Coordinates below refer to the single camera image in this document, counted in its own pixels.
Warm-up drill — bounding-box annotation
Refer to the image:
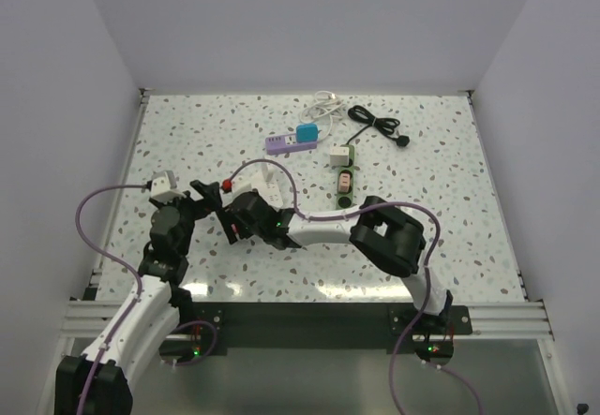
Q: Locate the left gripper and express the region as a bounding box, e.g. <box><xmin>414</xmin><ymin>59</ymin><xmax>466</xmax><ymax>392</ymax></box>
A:
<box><xmin>149</xmin><ymin>180</ymin><xmax>220</xmax><ymax>256</ymax></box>

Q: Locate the white triangular power strip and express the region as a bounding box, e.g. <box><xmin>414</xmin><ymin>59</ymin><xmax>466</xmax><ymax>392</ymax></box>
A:
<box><xmin>232</xmin><ymin>162</ymin><xmax>284</xmax><ymax>209</ymax></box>

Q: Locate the beige pink plug adapter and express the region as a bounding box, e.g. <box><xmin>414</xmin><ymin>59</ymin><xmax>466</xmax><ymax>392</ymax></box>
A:
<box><xmin>337</xmin><ymin>172</ymin><xmax>353</xmax><ymax>194</ymax></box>

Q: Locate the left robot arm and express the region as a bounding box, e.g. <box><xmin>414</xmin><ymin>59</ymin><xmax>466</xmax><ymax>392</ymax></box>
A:
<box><xmin>53</xmin><ymin>172</ymin><xmax>222</xmax><ymax>414</ymax></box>

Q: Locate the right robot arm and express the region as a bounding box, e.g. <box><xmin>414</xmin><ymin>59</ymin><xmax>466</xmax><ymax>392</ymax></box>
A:
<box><xmin>217</xmin><ymin>191</ymin><xmax>453</xmax><ymax>333</ymax></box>

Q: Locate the blue plug adapter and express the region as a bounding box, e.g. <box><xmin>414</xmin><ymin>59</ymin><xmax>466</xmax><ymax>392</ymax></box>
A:
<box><xmin>295</xmin><ymin>123</ymin><xmax>319</xmax><ymax>143</ymax></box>

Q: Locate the purple power strip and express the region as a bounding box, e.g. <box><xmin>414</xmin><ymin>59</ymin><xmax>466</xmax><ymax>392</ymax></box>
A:
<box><xmin>264</xmin><ymin>134</ymin><xmax>318</xmax><ymax>156</ymax></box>

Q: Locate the green power strip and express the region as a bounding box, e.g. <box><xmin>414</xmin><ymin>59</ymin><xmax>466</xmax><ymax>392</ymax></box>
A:
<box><xmin>330</xmin><ymin>144</ymin><xmax>355</xmax><ymax>209</ymax></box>

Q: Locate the white cube charger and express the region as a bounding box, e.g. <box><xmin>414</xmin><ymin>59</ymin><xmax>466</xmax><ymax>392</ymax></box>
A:
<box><xmin>329</xmin><ymin>145</ymin><xmax>351</xmax><ymax>167</ymax></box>

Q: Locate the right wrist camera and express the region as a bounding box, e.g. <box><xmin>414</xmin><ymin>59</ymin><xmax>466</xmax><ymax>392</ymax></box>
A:
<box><xmin>221</xmin><ymin>177</ymin><xmax>254</xmax><ymax>196</ymax></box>

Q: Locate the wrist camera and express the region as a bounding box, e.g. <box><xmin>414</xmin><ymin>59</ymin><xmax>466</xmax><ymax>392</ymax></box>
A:
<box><xmin>150</xmin><ymin>170</ymin><xmax>183</xmax><ymax>203</ymax></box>
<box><xmin>221</xmin><ymin>177</ymin><xmax>254</xmax><ymax>196</ymax></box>

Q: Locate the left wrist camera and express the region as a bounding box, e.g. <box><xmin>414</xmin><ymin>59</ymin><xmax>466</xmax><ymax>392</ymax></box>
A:
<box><xmin>150</xmin><ymin>170</ymin><xmax>183</xmax><ymax>203</ymax></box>

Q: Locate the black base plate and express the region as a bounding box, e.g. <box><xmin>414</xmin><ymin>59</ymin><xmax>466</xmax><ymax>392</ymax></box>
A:
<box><xmin>139</xmin><ymin>300</ymin><xmax>473</xmax><ymax>358</ymax></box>

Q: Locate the white coiled cable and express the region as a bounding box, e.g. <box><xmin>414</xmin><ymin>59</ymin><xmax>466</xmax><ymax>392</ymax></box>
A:
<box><xmin>299</xmin><ymin>90</ymin><xmax>346</xmax><ymax>138</ymax></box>

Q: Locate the black power cable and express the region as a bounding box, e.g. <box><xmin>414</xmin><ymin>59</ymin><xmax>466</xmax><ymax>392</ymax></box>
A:
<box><xmin>344</xmin><ymin>104</ymin><xmax>413</xmax><ymax>150</ymax></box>

